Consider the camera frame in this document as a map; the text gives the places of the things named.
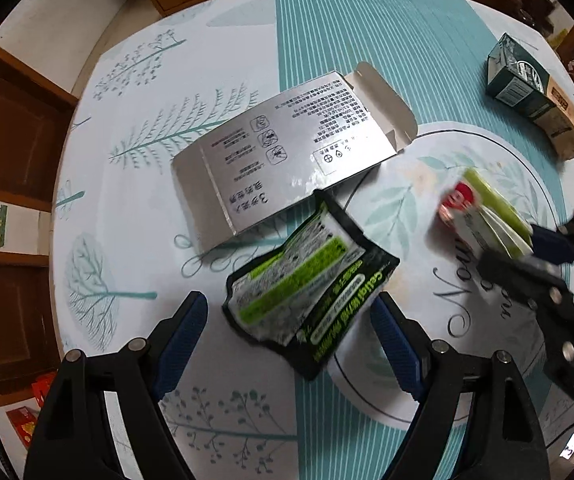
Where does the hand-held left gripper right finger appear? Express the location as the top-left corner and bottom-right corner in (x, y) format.
(371, 292), (552, 480)

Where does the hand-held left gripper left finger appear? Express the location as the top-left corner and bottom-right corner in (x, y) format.
(22, 290), (209, 480)

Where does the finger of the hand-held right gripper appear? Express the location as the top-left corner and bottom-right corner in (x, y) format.
(529, 210), (574, 267)
(476, 250), (574, 322)

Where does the black and green packet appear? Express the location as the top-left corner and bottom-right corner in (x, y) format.
(222, 189), (400, 381)

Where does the brown cardboard box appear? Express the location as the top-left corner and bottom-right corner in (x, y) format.
(532, 80), (574, 161)

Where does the small red box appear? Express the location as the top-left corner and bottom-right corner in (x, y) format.
(6, 406), (40, 449)
(31, 372), (58, 409)

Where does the dark green carton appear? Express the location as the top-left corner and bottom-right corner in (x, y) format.
(484, 32), (558, 117)

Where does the flattened silver cardboard box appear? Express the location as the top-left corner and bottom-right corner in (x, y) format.
(169, 62), (418, 254)

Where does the brown wooden cabinet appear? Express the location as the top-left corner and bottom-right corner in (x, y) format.
(0, 42), (80, 414)

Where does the wooden table with teal cloth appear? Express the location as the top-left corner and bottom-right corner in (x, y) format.
(49, 0), (574, 480)

